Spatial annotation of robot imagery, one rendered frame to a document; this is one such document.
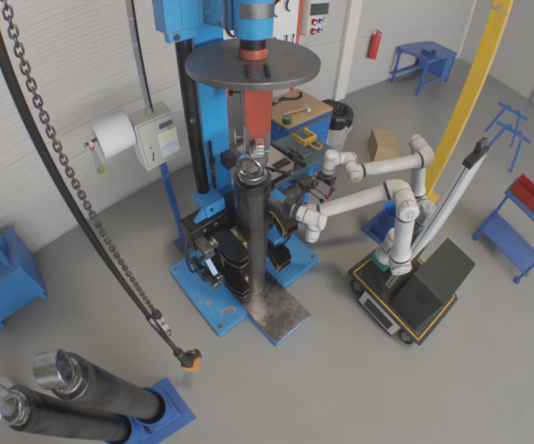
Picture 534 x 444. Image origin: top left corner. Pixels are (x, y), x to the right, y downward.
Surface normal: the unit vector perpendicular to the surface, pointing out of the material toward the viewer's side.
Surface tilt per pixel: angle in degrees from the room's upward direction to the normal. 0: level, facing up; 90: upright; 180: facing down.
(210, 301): 0
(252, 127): 90
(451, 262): 0
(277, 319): 0
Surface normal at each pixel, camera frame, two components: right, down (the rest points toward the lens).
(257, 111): 0.12, 0.78
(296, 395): 0.04, -0.62
